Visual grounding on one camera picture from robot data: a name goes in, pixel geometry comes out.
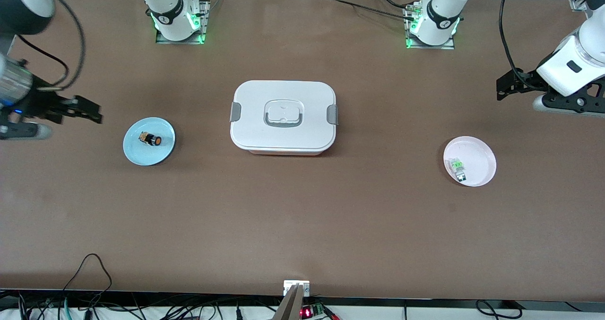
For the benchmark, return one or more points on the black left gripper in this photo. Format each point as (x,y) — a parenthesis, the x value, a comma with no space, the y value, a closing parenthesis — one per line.
(525,81)

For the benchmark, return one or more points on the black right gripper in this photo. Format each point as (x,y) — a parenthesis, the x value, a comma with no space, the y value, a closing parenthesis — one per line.
(41,104)

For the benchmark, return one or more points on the orange push button switch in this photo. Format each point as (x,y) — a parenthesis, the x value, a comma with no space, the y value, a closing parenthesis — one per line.
(151,139)

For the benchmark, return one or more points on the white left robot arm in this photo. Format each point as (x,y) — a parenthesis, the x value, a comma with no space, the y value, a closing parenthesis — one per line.
(442,12)

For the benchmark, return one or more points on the light blue round plate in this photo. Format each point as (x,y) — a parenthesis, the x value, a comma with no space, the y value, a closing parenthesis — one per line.
(142,154)

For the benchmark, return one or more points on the pink round plate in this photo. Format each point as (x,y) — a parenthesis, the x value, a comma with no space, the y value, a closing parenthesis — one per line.
(477,159)

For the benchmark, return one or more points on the pink storage box white lid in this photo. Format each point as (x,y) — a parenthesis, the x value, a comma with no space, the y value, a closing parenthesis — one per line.
(283,138)

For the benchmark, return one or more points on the grey aluminium bar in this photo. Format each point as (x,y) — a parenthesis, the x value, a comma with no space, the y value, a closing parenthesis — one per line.
(290,308)

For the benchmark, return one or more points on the circuit board red light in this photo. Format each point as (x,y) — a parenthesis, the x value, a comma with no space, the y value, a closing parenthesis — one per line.
(307,312)

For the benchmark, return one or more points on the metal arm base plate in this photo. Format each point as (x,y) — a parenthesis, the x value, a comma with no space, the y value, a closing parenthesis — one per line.
(204,12)
(435,47)

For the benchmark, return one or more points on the green push button switch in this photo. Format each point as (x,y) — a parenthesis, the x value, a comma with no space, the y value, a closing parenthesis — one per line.
(457,166)

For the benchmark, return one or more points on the small white bracket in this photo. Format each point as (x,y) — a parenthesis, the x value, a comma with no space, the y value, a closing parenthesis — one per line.
(289,287)

